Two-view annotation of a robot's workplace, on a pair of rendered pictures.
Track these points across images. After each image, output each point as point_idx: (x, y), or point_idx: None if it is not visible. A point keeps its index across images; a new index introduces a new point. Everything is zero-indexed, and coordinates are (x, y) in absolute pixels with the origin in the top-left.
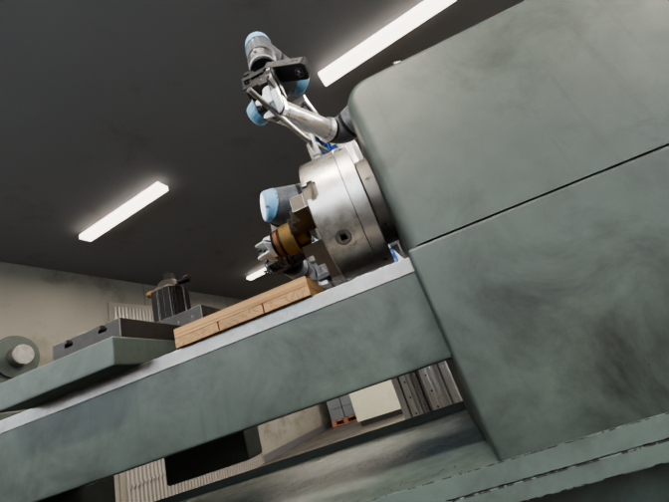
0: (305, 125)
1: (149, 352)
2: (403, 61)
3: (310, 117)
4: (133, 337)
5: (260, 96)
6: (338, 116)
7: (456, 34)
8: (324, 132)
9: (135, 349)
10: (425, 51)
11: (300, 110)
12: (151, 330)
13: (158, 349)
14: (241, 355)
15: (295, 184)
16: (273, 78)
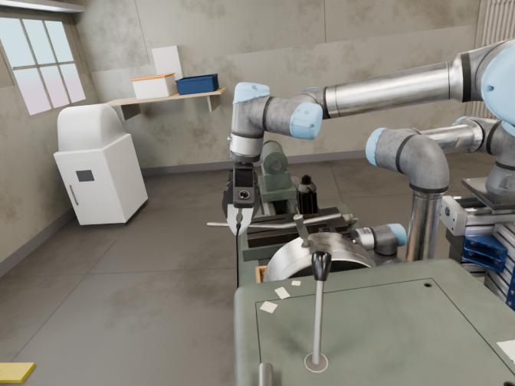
0: (380, 110)
1: (264, 253)
2: (234, 330)
3: (384, 103)
4: (256, 246)
5: (218, 226)
6: (479, 64)
7: (235, 385)
8: (432, 102)
9: (254, 253)
10: (234, 351)
11: (360, 102)
12: (267, 240)
13: (270, 251)
14: None
15: (401, 145)
16: (226, 205)
